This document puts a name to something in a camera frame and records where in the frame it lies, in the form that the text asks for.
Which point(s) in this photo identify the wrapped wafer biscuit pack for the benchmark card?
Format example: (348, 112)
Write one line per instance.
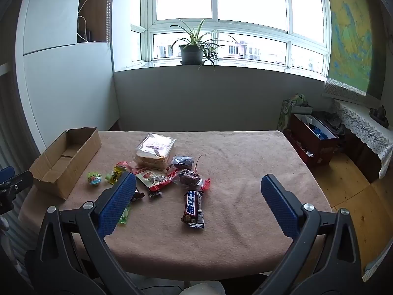
(155, 152)

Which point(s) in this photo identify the white cabinet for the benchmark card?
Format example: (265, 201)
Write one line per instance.
(67, 67)

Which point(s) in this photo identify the green snack packet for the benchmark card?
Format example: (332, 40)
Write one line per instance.
(125, 215)

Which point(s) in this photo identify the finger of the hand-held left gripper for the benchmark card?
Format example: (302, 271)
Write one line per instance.
(6, 174)
(18, 182)

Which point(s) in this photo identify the wall map poster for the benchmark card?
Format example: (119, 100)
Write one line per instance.
(350, 37)

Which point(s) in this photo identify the yellow candy packet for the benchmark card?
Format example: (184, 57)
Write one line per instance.
(118, 173)

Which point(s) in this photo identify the small green jelly cup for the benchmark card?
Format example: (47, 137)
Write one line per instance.
(109, 177)

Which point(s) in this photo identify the red and white snack packet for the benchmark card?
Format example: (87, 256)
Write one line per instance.
(150, 176)

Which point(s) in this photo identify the dark chocolate bar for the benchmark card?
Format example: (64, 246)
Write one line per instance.
(192, 209)

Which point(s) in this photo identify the clear red-ended snack packet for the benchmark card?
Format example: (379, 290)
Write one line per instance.
(182, 162)
(188, 178)

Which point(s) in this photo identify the small red candy packet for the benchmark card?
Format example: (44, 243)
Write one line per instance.
(122, 163)

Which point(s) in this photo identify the potted spider plant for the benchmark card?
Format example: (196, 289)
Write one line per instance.
(192, 52)

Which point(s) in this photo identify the brown cardboard box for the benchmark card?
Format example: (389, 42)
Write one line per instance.
(72, 166)

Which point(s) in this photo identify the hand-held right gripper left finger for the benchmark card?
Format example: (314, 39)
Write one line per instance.
(118, 204)

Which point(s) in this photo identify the white lace cloth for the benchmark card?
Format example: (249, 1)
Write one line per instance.
(362, 126)

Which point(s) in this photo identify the white ribbed panel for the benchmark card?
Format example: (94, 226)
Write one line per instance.
(12, 245)

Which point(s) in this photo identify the dark wooden side table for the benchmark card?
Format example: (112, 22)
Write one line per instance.
(360, 156)

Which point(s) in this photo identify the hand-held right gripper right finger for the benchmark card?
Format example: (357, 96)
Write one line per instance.
(281, 209)

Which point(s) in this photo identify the white framed window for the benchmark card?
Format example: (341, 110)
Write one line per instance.
(245, 21)

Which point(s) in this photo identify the red-brown storage box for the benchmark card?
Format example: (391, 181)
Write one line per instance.
(316, 141)

